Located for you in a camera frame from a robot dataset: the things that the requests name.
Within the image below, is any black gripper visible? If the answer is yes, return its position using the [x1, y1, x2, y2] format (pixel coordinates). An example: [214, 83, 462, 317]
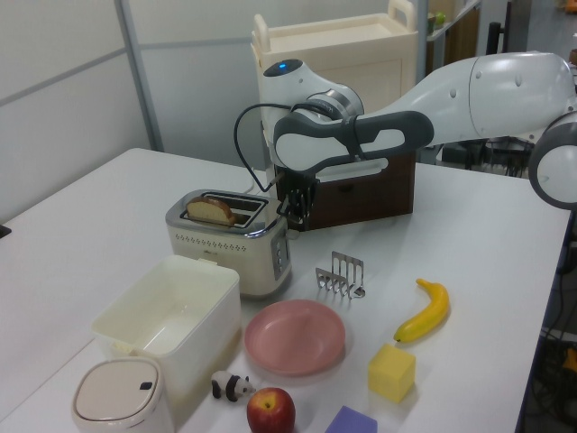
[275, 170, 320, 230]

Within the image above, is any cream and chrome toaster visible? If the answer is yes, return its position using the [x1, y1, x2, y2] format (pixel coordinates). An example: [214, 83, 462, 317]
[164, 188, 293, 301]

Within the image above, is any brown wooden drawer base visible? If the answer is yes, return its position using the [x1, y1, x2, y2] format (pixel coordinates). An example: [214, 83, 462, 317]
[274, 146, 417, 232]

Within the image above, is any toasted bread slice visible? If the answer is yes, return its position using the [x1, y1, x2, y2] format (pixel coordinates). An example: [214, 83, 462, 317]
[186, 195, 238, 226]

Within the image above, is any metal toast rack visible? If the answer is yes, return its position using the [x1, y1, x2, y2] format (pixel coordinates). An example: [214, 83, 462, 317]
[315, 251, 367, 304]

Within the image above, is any pink plate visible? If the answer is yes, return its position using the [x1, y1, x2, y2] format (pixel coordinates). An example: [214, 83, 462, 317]
[244, 299, 347, 378]

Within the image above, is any white plastic storage box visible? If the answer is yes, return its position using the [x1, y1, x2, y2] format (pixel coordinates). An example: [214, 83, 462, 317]
[90, 254, 242, 410]

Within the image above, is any yellow banana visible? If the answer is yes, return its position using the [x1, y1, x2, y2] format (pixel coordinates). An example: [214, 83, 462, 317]
[393, 278, 451, 345]

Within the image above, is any panda figurine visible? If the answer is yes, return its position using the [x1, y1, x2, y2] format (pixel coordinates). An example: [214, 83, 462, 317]
[210, 370, 257, 403]

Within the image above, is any cream plastic cabinet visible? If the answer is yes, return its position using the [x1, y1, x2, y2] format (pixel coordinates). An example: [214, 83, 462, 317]
[250, 0, 418, 181]

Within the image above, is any yellow foam cube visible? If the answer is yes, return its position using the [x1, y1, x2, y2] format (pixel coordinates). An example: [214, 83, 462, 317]
[367, 342, 417, 404]

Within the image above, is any red apple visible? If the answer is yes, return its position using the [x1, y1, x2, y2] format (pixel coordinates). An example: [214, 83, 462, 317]
[245, 386, 298, 433]

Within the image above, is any purple foam cube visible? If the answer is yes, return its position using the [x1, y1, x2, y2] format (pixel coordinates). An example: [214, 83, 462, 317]
[324, 405, 379, 433]

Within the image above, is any small white lidded bin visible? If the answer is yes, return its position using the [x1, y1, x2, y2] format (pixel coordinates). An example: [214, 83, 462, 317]
[70, 355, 175, 433]

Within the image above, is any wooden shelf unit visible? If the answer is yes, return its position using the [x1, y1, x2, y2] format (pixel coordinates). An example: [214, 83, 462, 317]
[426, 0, 482, 85]

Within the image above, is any white drawer handle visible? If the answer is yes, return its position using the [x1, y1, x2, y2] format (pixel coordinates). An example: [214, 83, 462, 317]
[315, 156, 389, 178]

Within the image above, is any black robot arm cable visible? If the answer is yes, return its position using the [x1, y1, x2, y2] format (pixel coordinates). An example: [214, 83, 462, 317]
[234, 102, 367, 193]

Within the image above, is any black metal bracket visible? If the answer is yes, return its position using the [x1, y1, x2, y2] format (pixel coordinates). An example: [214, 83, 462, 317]
[488, 0, 513, 56]

